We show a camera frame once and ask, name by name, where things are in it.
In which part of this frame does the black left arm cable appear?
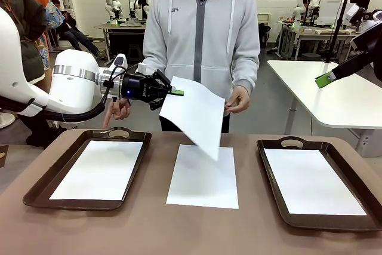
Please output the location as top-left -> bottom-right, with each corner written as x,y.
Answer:
41,69 -> 126,124

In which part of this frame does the white desk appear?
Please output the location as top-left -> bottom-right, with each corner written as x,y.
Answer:
267,59 -> 382,159

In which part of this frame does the brown plastic handled tray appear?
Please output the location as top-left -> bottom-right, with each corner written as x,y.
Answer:
256,136 -> 382,232
22,126 -> 152,211

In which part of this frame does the white A4 paper sheet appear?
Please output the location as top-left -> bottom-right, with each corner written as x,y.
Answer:
49,140 -> 144,202
159,75 -> 226,162
263,148 -> 368,216

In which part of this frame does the brown wooden piece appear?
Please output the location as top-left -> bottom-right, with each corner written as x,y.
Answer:
0,144 -> 10,168

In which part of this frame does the white A4 paper stack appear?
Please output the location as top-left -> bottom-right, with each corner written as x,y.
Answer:
165,143 -> 240,210

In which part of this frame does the person's left hand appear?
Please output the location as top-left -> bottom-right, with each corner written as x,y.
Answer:
224,85 -> 251,115

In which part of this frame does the person in dark green jacket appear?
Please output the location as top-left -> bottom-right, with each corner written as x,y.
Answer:
0,0 -> 50,79

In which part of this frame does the long background work table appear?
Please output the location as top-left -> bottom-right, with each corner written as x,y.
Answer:
276,19 -> 369,60

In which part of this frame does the person's left forearm grey sleeve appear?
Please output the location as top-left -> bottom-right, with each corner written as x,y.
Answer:
231,48 -> 261,94

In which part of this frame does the seated person in dark clothes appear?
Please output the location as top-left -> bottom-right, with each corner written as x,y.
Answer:
49,0 -> 101,59

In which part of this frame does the person's right hand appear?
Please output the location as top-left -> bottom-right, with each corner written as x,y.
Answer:
102,97 -> 132,129

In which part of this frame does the person's right forearm grey sleeve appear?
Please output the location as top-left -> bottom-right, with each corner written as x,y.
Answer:
142,36 -> 170,73

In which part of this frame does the person in light grey hoodie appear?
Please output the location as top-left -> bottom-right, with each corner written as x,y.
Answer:
142,0 -> 261,133

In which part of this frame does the black stool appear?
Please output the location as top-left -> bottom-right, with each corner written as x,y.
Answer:
127,44 -> 143,64

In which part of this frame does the black camera stand pole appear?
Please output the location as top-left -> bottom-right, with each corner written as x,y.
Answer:
324,0 -> 355,64

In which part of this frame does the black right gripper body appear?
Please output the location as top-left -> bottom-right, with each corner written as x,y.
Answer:
346,53 -> 375,77

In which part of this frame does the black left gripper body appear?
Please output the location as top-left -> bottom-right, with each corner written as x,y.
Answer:
121,72 -> 156,102

